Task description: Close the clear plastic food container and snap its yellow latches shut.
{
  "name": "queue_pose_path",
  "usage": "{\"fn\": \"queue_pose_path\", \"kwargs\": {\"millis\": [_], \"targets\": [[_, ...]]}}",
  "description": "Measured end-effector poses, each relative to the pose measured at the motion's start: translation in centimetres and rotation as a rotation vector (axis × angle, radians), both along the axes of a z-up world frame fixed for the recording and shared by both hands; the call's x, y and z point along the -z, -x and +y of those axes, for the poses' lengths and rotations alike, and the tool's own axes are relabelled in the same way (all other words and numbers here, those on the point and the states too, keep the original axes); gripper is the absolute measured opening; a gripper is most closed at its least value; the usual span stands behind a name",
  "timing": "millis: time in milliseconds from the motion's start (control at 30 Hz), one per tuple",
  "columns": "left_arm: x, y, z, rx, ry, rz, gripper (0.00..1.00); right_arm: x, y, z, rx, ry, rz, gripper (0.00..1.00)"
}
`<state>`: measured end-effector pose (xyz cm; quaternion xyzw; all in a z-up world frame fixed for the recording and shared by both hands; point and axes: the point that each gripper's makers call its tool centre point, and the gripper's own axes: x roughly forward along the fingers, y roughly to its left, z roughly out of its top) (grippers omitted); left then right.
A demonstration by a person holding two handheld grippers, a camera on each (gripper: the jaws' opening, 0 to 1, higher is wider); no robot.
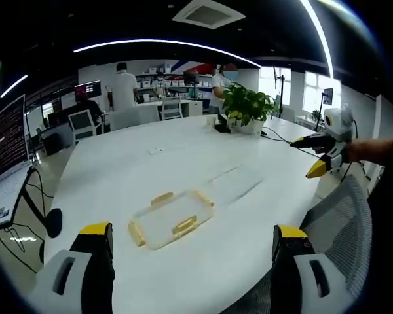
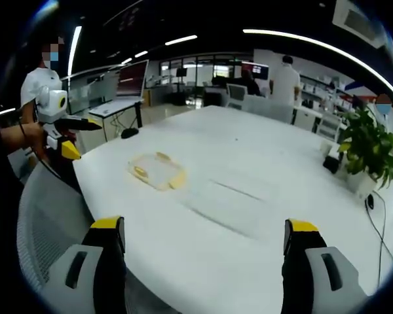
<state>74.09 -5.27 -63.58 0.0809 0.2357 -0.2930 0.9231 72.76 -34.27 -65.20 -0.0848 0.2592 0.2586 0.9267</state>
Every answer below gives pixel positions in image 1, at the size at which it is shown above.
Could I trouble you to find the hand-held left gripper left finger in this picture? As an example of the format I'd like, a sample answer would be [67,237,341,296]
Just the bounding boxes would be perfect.
[28,222,115,314]

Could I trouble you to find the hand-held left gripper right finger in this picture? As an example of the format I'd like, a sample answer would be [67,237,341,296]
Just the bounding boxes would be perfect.
[270,224,358,314]

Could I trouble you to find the tripod with screen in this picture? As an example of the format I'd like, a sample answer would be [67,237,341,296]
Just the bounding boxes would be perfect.
[314,87,334,132]

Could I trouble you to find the grey mesh office chair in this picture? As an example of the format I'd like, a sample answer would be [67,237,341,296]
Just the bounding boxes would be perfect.
[221,174,375,314]

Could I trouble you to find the black tripod stand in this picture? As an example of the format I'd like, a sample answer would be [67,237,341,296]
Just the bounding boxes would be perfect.
[272,66,288,116]

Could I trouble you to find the white plant pot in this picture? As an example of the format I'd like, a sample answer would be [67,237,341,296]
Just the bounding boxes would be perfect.
[237,118,267,136]

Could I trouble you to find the person's dark clothing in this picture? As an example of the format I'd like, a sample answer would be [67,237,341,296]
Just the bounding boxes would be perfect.
[365,103,393,236]

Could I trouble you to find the black round chair part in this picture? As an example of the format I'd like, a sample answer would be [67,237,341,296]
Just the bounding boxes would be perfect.
[45,207,64,239]

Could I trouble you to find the green potted plant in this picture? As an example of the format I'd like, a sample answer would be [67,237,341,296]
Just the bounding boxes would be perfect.
[219,82,280,128]

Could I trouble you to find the bright ceiling light strip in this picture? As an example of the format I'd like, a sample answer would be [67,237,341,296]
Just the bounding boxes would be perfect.
[299,0,335,79]

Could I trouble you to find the black box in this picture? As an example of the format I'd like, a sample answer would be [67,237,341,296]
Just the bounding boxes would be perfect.
[214,113,233,133]

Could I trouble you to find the clear container lid yellow clips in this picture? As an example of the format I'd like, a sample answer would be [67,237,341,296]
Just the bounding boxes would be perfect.
[128,188,216,252]

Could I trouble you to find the white side desk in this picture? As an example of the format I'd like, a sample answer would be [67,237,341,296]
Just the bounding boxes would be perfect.
[0,166,37,234]

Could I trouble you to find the large computer monitor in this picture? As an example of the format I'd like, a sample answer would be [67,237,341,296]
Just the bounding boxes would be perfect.
[0,94,33,184]

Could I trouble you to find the ceiling air conditioner vent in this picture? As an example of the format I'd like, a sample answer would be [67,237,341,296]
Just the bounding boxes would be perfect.
[172,0,247,31]

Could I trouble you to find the long curved ceiling light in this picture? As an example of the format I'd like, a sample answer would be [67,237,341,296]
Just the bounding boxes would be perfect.
[73,38,262,69]

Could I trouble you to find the small dark monitor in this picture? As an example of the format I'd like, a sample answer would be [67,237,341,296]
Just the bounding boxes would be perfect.
[73,80,102,99]

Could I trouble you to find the short ceiling light strip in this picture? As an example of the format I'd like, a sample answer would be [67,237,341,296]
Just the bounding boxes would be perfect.
[0,74,29,99]

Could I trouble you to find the black cable on table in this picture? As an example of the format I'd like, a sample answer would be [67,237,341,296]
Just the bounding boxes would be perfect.
[261,126,322,158]

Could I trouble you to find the black cables under desk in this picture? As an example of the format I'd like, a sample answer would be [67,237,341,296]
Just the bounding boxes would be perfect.
[0,168,56,274]

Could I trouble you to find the white frame office chair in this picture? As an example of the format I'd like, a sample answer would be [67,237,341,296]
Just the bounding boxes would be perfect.
[158,96,184,121]
[67,109,98,141]

